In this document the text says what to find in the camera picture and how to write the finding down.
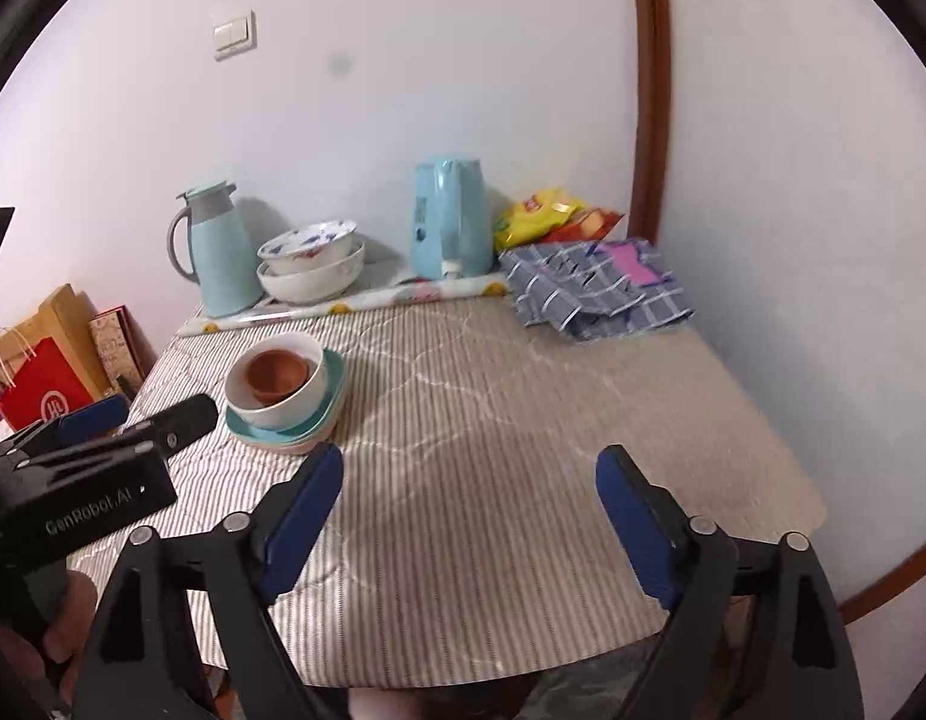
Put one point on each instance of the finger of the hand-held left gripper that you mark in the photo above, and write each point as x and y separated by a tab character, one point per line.
95	416
185	420

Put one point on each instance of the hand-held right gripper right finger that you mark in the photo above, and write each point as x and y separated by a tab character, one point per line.
635	517

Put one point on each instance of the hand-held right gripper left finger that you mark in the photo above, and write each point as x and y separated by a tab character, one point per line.
305	517

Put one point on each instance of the pale green plate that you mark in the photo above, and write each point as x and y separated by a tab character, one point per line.
316	441

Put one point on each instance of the small brown bowl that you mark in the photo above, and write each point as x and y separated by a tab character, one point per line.
279	379

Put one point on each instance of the plain white bowl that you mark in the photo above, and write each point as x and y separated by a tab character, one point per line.
298	409

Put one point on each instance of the light blue plate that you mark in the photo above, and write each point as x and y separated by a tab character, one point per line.
335	382

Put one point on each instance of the person's left hand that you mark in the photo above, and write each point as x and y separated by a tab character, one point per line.
80	607

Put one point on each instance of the red paper bag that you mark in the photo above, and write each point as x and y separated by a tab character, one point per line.
42	397

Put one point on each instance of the patterned brown box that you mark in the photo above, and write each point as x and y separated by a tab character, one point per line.
114	345

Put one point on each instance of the brown paper bags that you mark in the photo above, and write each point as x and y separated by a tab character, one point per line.
65	322

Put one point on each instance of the striped tablecloth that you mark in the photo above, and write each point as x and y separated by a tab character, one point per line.
508	465

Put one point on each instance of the light blue thermos jug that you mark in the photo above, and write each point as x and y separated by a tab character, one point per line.
223	262

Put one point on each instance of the rolled fruit-print tablecloth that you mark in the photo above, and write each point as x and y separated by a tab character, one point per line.
320	310

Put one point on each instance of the white bowl grey pattern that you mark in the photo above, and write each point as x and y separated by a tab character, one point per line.
313	286

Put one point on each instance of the white bowl red pattern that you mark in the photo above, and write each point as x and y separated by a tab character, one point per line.
305	261

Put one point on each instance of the grey checked cloth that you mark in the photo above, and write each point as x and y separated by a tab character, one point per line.
583	292

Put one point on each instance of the wooden baseboard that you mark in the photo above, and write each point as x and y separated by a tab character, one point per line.
890	577

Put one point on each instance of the red chip bag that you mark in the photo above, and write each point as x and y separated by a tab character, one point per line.
590	225

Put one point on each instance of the yellow chip bag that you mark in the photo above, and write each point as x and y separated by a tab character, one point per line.
534	221

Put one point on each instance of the light blue electric kettle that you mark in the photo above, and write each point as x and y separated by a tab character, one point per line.
455	217

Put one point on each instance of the white light switch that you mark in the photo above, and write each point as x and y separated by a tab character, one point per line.
234	34

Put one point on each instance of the wooden door frame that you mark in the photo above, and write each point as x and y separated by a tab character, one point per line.
652	90

